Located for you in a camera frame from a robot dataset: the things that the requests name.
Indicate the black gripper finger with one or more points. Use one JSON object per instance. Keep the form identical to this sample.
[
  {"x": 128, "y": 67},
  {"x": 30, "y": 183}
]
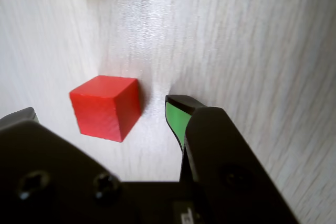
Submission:
[
  {"x": 223, "y": 150},
  {"x": 52, "y": 176}
]

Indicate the red wooden cube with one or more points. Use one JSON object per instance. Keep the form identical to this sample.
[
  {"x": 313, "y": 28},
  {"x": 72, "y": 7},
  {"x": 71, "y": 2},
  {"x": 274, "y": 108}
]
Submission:
[{"x": 99, "y": 108}]

